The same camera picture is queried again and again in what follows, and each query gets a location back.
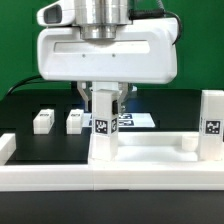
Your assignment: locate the fiducial marker sheet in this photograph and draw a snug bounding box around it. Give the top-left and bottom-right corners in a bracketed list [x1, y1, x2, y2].
[82, 112, 156, 128]

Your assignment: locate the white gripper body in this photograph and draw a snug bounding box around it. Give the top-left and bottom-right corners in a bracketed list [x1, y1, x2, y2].
[37, 18, 177, 84]

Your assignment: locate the white desk top panel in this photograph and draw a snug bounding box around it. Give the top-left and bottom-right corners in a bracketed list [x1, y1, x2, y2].
[88, 132, 224, 163]

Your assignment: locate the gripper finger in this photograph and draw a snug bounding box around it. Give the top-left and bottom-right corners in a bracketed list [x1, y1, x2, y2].
[112, 82, 133, 114]
[77, 81, 92, 112]

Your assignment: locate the white U-shaped fence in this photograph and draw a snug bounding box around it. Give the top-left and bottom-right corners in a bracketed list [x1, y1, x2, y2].
[0, 133, 224, 192]

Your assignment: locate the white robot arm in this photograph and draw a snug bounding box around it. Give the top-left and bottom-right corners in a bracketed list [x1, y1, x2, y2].
[37, 0, 182, 112]

